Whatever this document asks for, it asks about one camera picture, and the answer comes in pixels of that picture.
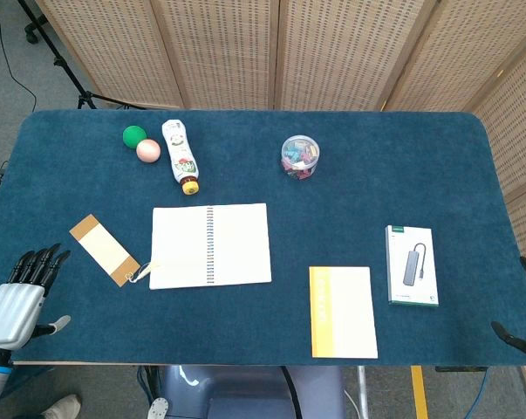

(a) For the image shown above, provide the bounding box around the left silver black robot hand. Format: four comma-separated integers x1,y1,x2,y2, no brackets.
0,243,72,351

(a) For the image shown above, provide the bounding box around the brown cream tasselled bookmark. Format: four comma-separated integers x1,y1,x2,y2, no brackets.
68,213,164,288

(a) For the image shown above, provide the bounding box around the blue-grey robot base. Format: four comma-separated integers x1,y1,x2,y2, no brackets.
147,364,347,419

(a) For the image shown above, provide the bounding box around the white shoe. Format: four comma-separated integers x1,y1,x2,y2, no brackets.
39,394,82,419

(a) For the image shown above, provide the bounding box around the white USB hub box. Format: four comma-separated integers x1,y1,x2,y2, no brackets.
385,224,440,307

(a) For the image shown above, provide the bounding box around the yellow floor tape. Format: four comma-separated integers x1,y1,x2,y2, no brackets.
410,365,430,419

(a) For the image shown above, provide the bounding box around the blue table mat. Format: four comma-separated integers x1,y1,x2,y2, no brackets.
0,109,526,367

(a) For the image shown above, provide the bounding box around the orange white Lexicon notebook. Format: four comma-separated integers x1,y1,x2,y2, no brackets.
308,265,379,360

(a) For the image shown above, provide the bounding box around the metal table leg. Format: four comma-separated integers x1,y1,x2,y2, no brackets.
356,365,371,419

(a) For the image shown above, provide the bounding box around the pink ball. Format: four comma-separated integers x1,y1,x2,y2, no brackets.
135,139,162,164

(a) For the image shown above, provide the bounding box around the green ball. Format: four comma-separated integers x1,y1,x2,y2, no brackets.
122,125,147,149

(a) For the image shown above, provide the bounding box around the white bottle yellow cap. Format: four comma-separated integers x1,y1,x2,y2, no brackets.
161,119,201,196

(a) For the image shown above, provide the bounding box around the open white spiral notebook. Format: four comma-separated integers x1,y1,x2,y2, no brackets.
148,202,273,291

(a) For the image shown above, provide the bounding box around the black tripod stand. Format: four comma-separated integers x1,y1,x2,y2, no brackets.
17,0,147,111

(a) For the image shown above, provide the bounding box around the clear jar of binder clips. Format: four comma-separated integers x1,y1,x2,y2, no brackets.
281,134,321,181

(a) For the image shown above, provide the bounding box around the wooden wicker folding screen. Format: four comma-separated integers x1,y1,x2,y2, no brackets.
35,0,526,394

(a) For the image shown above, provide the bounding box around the blue cable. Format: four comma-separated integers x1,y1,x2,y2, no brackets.
461,368,491,419

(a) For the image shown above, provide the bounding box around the thin black floor cable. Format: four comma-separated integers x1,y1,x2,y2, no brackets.
0,0,38,111

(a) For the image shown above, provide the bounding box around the black cable on robot base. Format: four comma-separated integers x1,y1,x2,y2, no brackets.
279,365,302,419

